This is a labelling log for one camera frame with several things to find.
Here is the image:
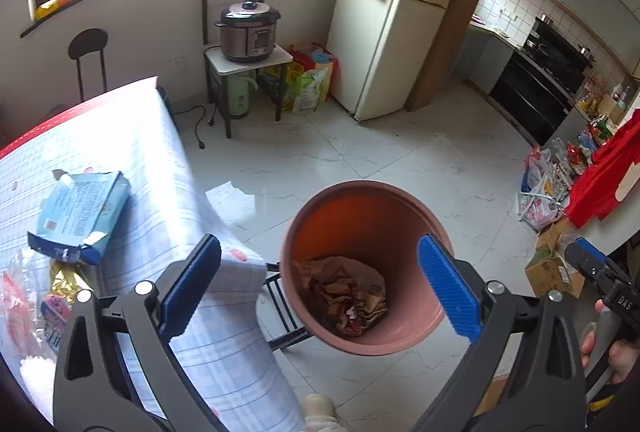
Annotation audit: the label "red cloth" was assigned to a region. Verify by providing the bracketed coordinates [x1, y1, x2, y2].
[565, 109, 640, 227]

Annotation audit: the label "black power cable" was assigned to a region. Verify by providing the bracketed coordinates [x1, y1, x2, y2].
[172, 104, 218, 150]

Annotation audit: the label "cream refrigerator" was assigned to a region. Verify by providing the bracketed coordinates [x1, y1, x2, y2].
[325, 0, 471, 121]

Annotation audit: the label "table with checked cloth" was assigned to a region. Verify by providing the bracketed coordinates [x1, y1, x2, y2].
[0, 76, 306, 432]

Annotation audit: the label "red shopping bag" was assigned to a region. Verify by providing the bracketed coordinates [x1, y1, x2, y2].
[285, 42, 341, 102]

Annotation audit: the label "white and green bag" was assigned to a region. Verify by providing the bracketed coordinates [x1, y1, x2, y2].
[292, 69, 328, 115]

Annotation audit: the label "grey lower kitchen cabinets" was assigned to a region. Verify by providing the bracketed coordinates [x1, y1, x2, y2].
[450, 24, 516, 95]

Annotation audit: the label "crumpled brown paper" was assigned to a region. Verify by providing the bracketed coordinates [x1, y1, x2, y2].
[294, 256, 388, 338]

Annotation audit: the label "blue cardboard box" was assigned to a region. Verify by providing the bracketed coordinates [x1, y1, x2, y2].
[27, 169, 132, 263]

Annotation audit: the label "pile of snack packets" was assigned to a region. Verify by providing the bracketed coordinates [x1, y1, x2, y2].
[522, 122, 616, 200]

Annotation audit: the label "row of bottles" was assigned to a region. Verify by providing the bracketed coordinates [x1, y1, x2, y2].
[575, 72, 636, 133]

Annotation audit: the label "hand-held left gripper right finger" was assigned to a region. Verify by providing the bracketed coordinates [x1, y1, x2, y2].
[412, 234, 588, 432]

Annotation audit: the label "black range hood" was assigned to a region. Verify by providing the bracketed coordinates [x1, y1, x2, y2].
[525, 16, 593, 77]

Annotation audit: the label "person's right hand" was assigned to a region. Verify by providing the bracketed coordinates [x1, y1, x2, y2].
[580, 301, 640, 385]

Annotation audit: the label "yellow bag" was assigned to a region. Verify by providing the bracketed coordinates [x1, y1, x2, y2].
[265, 62, 301, 110]

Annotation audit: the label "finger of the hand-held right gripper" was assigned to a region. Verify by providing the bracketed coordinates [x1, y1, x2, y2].
[564, 237, 608, 285]

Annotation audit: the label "black oven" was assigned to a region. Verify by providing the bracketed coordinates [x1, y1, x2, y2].
[487, 49, 583, 147]

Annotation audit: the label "green kettle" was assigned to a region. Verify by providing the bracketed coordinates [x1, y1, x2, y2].
[220, 72, 261, 120]

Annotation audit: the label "orange plastic bin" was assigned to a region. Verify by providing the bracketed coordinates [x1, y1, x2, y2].
[279, 180, 457, 357]

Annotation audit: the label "white plastic bag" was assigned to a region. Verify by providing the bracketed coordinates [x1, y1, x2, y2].
[517, 189, 565, 233]

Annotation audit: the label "gold foil packet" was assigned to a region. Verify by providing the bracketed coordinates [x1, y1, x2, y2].
[49, 259, 96, 307]

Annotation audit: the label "yellow packet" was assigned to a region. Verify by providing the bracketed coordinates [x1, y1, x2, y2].
[34, 0, 81, 20]

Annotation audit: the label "white-topped side table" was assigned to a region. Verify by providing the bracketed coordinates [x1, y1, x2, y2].
[201, 0, 294, 139]

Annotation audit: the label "pink and blue snack packet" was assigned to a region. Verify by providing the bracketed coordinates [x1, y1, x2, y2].
[40, 294, 76, 353]

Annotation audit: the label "clear plastic food container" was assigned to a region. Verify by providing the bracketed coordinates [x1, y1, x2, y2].
[0, 246, 51, 363]

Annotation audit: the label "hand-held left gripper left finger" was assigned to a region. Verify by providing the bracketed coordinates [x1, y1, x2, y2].
[52, 234, 231, 432]

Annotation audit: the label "person's beige slipper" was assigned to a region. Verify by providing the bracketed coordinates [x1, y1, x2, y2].
[302, 393, 341, 432]

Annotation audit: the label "black round-backed chair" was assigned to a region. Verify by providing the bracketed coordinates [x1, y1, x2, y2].
[68, 28, 109, 105]

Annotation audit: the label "brown wooden partition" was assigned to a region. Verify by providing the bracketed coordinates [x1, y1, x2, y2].
[405, 0, 508, 113]

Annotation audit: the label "white wrapper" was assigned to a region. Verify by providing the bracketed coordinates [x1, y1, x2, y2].
[17, 354, 58, 393]

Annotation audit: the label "electric pressure cooker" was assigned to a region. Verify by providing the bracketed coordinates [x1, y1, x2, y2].
[215, 0, 282, 63]

